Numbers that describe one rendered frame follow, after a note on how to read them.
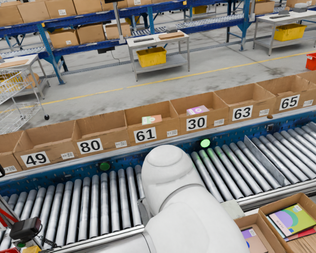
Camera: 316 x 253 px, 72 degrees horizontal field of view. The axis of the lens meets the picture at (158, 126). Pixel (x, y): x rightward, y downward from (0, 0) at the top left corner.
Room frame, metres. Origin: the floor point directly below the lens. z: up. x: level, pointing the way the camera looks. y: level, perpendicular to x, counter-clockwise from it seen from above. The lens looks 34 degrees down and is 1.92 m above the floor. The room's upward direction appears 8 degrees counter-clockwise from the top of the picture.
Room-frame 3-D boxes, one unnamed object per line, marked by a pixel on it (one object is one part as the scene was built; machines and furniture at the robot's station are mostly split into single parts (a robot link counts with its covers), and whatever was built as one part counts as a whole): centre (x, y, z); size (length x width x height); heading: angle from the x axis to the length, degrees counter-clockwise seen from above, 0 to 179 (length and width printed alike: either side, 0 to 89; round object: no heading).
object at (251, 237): (0.54, -0.34, 0.76); 0.19 x 0.14 x 0.02; 100
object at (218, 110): (1.52, -0.34, 0.96); 0.39 x 0.29 x 0.17; 98
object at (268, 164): (1.11, -0.70, 0.76); 0.46 x 0.01 x 0.09; 8
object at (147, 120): (1.52, 0.04, 0.92); 0.16 x 0.11 x 0.07; 90
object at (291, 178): (1.12, -0.80, 0.72); 0.52 x 0.05 x 0.05; 8
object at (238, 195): (1.07, -0.42, 0.72); 0.52 x 0.05 x 0.05; 8
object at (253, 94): (1.57, -0.73, 0.96); 0.39 x 0.29 x 0.17; 98
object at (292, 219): (0.62, -0.63, 0.79); 0.19 x 0.14 x 0.02; 103
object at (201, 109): (1.56, -0.35, 0.92); 0.16 x 0.11 x 0.07; 103
